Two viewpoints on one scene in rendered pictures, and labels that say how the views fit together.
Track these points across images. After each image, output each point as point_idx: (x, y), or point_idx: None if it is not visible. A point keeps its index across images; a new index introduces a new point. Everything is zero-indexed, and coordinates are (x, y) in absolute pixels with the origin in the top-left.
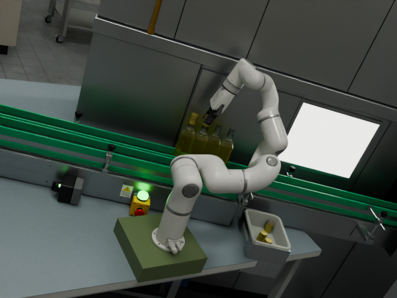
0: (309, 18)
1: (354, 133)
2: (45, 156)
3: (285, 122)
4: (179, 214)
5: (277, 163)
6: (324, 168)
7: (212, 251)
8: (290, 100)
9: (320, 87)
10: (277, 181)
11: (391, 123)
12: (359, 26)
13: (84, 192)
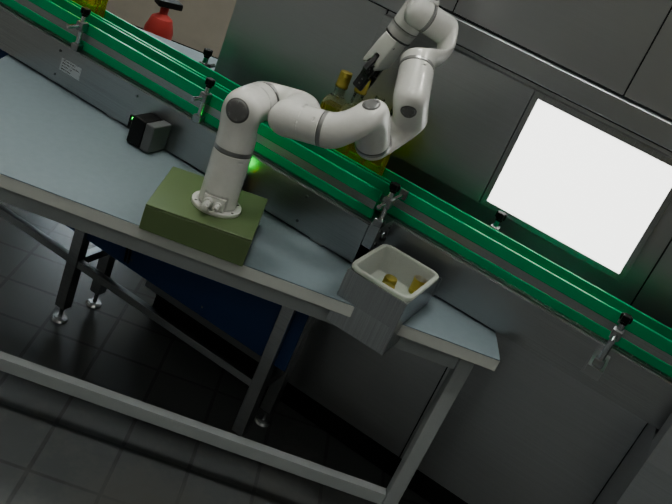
0: None
1: (630, 180)
2: (137, 83)
3: (504, 131)
4: (222, 151)
5: (378, 108)
6: (571, 240)
7: (289, 265)
8: (515, 90)
9: (569, 76)
10: None
11: None
12: None
13: (169, 147)
